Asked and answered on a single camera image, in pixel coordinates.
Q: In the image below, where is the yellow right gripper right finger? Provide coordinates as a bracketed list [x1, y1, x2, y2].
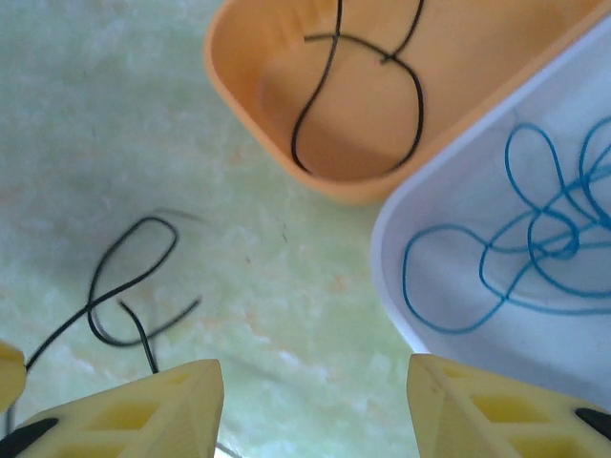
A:
[407, 352, 611, 458]

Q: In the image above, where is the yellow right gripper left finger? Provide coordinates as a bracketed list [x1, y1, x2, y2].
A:
[0, 359, 225, 458]

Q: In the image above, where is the thin black cable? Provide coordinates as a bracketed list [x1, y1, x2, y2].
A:
[290, 0, 426, 174]
[7, 209, 206, 376]

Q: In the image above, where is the thin blue cable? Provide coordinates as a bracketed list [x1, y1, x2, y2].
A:
[505, 116, 611, 259]
[403, 223, 611, 335]

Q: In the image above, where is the white plastic container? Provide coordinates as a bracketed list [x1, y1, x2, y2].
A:
[370, 13, 611, 411]

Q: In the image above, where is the orange plastic container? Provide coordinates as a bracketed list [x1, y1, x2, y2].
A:
[203, 0, 611, 206]

